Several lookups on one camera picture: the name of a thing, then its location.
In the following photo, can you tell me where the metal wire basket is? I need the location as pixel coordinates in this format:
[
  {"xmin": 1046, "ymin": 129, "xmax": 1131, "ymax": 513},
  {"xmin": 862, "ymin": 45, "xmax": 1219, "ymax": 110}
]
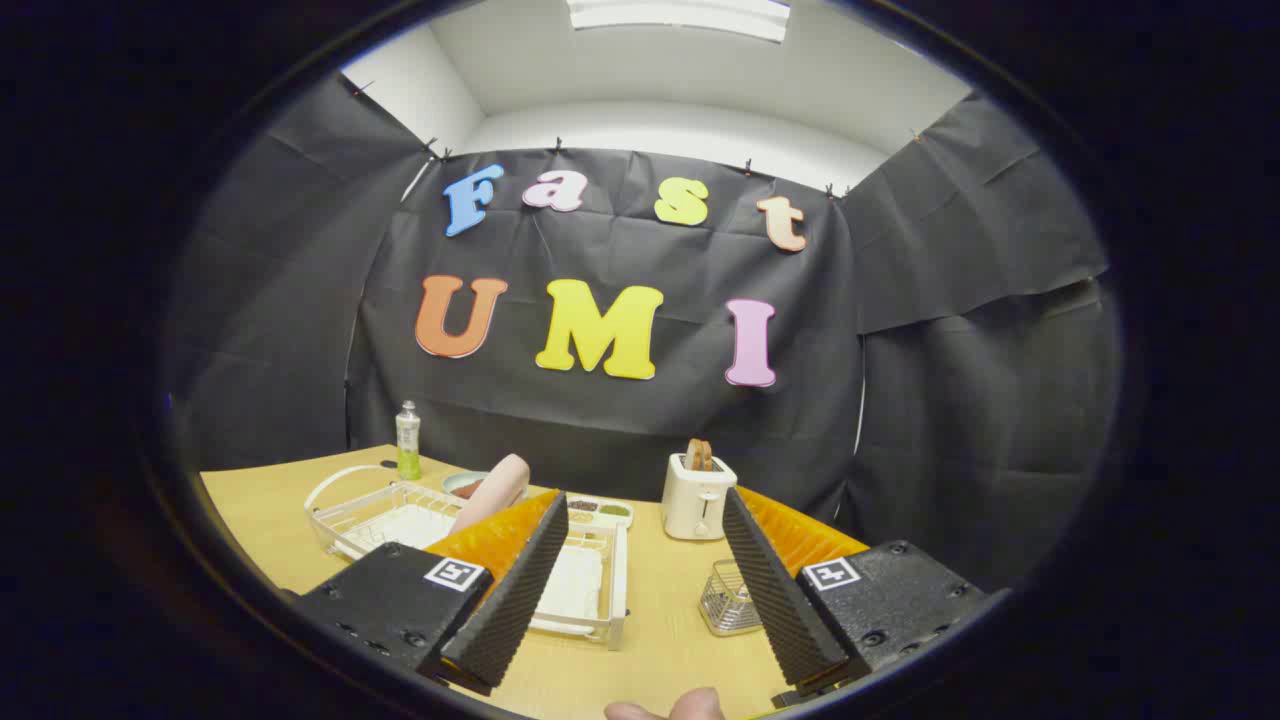
[{"xmin": 699, "ymin": 560, "xmax": 763, "ymax": 638}]

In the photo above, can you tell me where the ceiling light panel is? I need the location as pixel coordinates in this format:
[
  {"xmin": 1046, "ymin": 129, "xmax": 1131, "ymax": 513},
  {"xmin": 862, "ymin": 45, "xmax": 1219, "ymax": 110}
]
[{"xmin": 567, "ymin": 0, "xmax": 791, "ymax": 43}]

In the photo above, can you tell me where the green drink bottle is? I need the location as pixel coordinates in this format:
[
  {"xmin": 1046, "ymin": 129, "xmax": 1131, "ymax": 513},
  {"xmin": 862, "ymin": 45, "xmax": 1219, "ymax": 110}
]
[{"xmin": 396, "ymin": 401, "xmax": 423, "ymax": 481}]

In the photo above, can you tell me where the white divided grain tray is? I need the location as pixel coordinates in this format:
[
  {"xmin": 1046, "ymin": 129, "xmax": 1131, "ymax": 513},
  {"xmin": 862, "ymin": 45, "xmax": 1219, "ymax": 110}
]
[{"xmin": 565, "ymin": 495, "xmax": 634, "ymax": 528}]

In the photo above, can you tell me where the white toaster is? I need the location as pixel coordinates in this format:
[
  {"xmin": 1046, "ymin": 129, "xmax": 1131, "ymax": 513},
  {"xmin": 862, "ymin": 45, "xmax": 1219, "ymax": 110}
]
[{"xmin": 661, "ymin": 452, "xmax": 738, "ymax": 542}]

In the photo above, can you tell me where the white wire dish rack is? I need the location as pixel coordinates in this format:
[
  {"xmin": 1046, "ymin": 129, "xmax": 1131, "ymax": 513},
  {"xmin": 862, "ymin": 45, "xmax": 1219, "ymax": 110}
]
[{"xmin": 305, "ymin": 465, "xmax": 631, "ymax": 651}]

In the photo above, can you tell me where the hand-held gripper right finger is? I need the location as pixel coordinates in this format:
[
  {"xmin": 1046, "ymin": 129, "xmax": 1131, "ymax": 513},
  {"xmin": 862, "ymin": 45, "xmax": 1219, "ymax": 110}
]
[{"xmin": 722, "ymin": 487, "xmax": 991, "ymax": 701}]

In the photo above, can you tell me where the pink plate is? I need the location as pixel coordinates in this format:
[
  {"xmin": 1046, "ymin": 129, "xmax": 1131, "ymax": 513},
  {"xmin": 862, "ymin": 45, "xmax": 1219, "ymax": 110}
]
[{"xmin": 450, "ymin": 454, "xmax": 531, "ymax": 536}]

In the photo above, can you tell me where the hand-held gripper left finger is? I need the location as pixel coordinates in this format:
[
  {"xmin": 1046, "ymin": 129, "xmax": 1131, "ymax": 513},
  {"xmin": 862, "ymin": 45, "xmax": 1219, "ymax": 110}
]
[{"xmin": 290, "ymin": 490, "xmax": 571, "ymax": 698}]

